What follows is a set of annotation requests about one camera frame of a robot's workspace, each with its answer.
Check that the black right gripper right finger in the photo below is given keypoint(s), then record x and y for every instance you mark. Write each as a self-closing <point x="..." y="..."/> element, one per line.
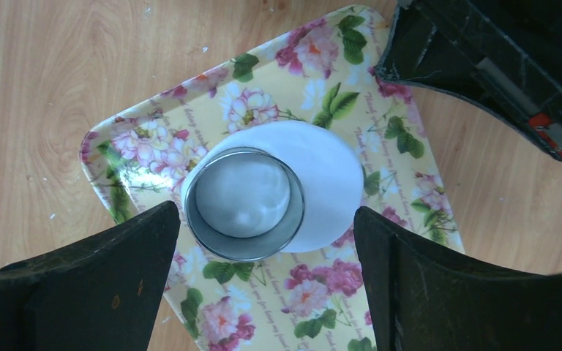
<point x="426" y="296"/>

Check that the white dough ball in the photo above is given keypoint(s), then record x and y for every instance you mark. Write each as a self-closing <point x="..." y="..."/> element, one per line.
<point x="327" y="167"/>

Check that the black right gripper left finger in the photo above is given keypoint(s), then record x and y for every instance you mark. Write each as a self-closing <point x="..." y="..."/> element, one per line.
<point x="100" y="293"/>

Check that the floral yellow tray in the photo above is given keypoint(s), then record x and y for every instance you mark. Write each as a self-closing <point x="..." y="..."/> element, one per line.
<point x="322" y="73"/>

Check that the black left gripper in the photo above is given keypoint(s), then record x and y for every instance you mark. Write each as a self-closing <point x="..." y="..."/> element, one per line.
<point x="504" y="57"/>

